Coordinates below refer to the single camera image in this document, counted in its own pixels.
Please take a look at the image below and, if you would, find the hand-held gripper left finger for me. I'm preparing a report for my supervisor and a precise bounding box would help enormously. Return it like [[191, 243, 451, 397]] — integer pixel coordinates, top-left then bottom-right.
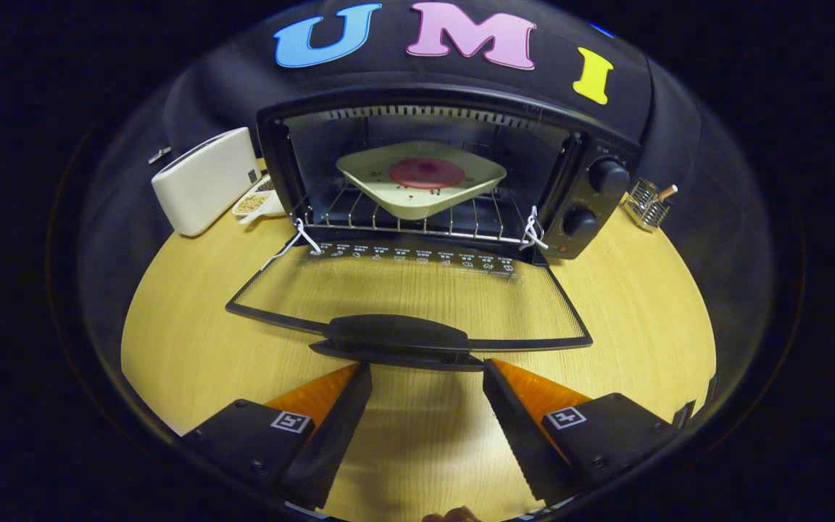
[[180, 361, 373, 510]]

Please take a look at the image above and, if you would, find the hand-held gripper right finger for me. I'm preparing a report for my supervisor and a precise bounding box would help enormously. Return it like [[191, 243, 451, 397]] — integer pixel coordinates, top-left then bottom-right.
[[481, 357, 679, 508]]

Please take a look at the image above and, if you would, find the cream square cherry-print plate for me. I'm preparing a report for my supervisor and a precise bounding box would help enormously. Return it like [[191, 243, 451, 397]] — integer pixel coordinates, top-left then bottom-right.
[[336, 141, 507, 220]]

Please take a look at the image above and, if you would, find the pink round food slice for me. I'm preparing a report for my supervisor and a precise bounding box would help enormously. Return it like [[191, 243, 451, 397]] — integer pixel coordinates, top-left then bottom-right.
[[389, 158, 466, 190]]

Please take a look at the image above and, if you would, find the black toaster oven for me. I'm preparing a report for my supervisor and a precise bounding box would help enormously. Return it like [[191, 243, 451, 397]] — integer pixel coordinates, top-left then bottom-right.
[[225, 86, 643, 372]]

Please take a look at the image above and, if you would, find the white pop-up toaster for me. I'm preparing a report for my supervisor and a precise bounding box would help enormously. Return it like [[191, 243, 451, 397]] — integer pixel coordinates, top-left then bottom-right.
[[151, 127, 262, 238]]

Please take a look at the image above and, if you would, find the small white divided snack dish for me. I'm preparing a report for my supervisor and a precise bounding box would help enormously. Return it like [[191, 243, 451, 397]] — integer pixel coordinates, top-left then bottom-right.
[[232, 176, 286, 224]]

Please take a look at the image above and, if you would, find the black backdrop cloth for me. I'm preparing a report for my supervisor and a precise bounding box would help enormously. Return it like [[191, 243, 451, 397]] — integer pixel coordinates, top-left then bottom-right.
[[77, 0, 773, 291]]

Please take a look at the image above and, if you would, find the white string tie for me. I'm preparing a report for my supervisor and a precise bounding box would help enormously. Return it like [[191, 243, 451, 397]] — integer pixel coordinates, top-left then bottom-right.
[[259, 210, 324, 272], [519, 206, 550, 253]]

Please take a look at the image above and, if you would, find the metal wire oven rack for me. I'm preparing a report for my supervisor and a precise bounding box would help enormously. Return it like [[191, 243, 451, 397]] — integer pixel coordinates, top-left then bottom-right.
[[291, 181, 543, 244]]

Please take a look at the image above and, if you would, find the metal wire basket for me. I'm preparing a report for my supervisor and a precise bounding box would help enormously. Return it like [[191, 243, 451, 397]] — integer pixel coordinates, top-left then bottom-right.
[[622, 178, 672, 233]]

